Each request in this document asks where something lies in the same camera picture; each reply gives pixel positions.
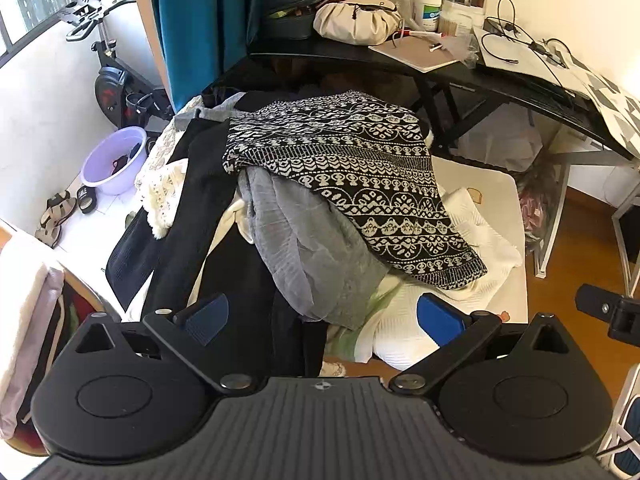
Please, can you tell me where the teal curtain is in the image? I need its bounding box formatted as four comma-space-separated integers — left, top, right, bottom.
142, 0, 266, 113

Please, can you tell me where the white lotion bottle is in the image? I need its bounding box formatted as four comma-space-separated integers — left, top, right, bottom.
412, 0, 443, 33

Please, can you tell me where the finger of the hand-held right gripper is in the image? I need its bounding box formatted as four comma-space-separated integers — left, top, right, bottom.
575, 284, 640, 347

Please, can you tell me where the grey crinkled garment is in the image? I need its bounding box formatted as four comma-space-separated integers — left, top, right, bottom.
236, 165, 391, 331

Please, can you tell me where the white frame object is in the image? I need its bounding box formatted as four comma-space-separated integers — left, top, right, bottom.
597, 365, 640, 480

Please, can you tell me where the dark ribbed knit garment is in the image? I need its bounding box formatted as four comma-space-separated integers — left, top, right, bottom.
105, 210, 166, 296

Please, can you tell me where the brown sandal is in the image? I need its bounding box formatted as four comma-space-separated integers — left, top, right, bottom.
40, 191, 76, 228
34, 225, 63, 250

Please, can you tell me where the white waffle blanket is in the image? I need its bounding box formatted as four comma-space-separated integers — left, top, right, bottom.
360, 187, 523, 366

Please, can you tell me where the white metal rack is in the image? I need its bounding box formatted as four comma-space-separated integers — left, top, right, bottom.
532, 145, 640, 281

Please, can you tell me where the black cable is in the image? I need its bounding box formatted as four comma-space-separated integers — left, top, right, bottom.
482, 0, 571, 68

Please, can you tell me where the bed with white sheet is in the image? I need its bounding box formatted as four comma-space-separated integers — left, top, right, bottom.
120, 95, 531, 376

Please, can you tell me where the geometric printed tablecloth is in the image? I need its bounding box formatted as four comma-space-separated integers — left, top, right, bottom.
565, 52, 640, 158

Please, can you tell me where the purple plastic basin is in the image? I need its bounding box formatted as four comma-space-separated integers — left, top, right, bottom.
81, 126, 148, 196

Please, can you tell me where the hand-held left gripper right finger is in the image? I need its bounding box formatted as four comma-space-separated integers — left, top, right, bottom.
389, 292, 583, 393

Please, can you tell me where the beige notebook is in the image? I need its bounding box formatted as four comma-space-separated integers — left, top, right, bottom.
368, 34, 461, 73

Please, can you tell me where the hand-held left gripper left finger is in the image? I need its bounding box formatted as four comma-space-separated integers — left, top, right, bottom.
67, 292, 256, 393

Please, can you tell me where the white flat board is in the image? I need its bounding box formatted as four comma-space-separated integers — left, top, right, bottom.
472, 25, 576, 86

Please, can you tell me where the long black garment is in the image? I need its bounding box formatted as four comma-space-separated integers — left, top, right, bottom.
145, 92, 326, 376

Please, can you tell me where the beige drawstring bag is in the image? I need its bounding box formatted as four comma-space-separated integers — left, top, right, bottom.
313, 0, 403, 46

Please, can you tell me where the black desk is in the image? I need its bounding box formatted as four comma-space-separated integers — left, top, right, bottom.
200, 35, 640, 161

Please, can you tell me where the black exercise bike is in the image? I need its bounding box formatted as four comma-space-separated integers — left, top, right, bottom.
57, 0, 173, 133

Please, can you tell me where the white lace garment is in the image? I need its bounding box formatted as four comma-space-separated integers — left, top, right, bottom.
134, 157, 191, 238

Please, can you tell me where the light grey garment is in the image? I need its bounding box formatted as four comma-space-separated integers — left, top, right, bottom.
174, 92, 247, 131

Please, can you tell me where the white towel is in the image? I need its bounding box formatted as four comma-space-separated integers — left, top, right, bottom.
0, 232, 66, 441

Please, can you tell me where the clear plastic storage container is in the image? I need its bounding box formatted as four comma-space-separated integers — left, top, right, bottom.
440, 0, 491, 36

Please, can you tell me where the cream garment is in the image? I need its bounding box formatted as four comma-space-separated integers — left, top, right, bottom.
187, 200, 256, 311

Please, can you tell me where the black white patterned knit sweater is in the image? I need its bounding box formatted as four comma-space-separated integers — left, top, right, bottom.
223, 90, 488, 291

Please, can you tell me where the dark grey pouch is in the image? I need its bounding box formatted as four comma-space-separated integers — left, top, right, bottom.
262, 7, 316, 41

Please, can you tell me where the translucent plastic bag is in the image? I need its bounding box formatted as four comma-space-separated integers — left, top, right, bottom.
457, 115, 543, 173

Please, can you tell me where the black slipper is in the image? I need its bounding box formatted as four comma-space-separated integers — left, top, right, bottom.
75, 186, 98, 215

